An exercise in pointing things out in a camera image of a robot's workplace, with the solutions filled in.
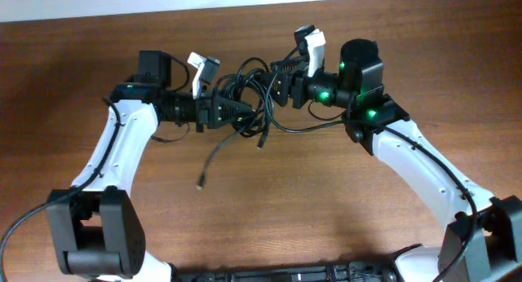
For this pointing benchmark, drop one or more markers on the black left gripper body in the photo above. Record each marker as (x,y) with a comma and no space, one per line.
(204,110)

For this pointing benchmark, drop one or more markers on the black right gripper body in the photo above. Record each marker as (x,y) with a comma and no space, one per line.
(324,87)

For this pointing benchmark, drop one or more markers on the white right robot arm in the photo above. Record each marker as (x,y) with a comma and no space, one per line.
(482,239)

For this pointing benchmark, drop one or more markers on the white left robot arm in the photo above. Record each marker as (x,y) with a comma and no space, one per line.
(95,230)

